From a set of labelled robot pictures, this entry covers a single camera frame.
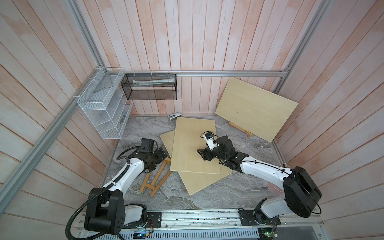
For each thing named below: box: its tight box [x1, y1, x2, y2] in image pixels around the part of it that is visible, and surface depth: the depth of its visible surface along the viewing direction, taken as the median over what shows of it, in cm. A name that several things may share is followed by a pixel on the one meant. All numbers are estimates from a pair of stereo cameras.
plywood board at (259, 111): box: [215, 77, 299, 143], surface depth 97 cm
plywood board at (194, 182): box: [159, 130, 233, 196], surface depth 85 cm
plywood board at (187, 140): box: [170, 117, 221, 175], surface depth 94 cm
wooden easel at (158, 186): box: [139, 157, 172, 198], surface depth 85 cm
